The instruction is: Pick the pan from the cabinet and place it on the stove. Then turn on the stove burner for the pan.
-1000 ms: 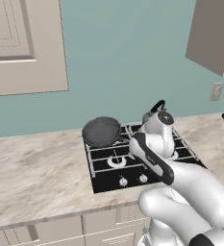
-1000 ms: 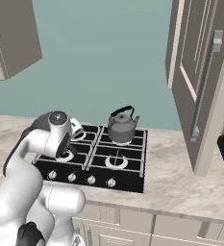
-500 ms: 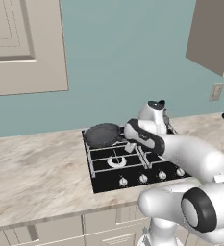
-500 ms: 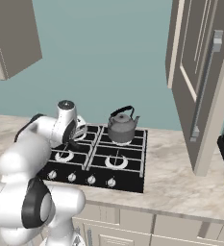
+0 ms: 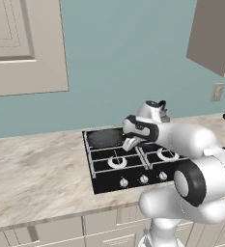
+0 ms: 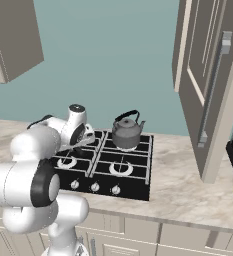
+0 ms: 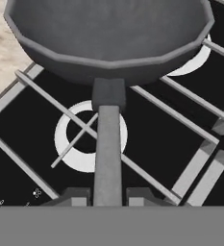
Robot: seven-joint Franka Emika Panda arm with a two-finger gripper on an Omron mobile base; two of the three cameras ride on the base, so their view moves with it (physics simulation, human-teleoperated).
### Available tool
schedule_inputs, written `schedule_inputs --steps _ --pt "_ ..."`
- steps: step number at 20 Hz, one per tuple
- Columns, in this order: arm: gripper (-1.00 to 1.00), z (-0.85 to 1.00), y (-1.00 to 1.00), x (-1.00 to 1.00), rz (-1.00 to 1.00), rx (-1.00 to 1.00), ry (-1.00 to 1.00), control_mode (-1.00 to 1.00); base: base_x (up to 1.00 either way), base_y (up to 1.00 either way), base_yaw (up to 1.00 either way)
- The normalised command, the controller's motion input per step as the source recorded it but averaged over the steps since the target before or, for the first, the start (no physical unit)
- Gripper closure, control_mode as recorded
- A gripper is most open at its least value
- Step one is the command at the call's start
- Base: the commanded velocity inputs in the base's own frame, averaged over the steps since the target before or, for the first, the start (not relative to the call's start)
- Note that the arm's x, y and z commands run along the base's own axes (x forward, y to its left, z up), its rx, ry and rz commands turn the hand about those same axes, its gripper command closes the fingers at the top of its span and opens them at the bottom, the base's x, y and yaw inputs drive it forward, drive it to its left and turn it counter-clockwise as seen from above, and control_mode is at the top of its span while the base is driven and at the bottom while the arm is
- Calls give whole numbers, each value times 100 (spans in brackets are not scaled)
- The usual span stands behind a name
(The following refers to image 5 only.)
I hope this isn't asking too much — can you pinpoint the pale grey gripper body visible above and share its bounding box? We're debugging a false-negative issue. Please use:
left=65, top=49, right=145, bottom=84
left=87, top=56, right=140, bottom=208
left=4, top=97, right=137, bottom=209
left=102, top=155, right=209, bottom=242
left=121, top=136, right=144, bottom=152

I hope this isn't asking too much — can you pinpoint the dark grey frying pan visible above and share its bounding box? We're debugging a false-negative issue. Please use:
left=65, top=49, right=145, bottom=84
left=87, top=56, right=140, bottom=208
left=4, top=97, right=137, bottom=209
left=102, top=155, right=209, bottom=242
left=86, top=127, right=126, bottom=150

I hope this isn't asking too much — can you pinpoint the beige base cabinet door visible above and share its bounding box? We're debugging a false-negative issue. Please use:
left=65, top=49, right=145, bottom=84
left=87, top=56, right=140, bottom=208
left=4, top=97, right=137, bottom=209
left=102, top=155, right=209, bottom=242
left=176, top=211, right=225, bottom=247
left=84, top=229, right=151, bottom=247

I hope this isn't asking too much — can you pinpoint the black gas hob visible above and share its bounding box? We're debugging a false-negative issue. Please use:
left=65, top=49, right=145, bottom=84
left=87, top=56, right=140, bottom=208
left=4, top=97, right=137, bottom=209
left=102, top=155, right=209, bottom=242
left=82, top=124, right=189, bottom=195

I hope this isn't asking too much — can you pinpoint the beige drawer front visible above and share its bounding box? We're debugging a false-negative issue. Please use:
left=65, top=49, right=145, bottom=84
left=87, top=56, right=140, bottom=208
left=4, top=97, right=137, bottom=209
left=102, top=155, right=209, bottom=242
left=84, top=206, right=151, bottom=236
left=36, top=215, right=85, bottom=243

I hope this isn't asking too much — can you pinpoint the silver kettle with black handle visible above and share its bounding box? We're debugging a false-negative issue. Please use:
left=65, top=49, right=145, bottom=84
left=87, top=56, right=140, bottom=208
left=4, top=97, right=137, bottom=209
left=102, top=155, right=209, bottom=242
left=136, top=99, right=172, bottom=124

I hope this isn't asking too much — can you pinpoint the beige wall outlet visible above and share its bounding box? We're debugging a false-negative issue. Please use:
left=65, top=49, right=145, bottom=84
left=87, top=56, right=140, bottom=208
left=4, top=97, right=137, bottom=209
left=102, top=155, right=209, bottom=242
left=210, top=82, right=225, bottom=103

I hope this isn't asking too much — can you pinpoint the grey cabinet handle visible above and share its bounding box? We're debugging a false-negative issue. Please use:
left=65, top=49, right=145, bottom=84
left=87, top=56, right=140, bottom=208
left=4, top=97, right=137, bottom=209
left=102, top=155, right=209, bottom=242
left=27, top=226, right=41, bottom=243

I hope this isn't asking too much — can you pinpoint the taupe wall cabinet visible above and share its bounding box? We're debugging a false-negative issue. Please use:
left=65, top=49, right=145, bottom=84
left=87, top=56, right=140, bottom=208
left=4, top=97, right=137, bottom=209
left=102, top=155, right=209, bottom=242
left=185, top=0, right=225, bottom=81

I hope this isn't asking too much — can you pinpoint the beige wall cabinet door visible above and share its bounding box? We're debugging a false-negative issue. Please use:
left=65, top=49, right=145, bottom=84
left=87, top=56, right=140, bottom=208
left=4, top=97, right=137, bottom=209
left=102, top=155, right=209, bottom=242
left=0, top=0, right=70, bottom=98

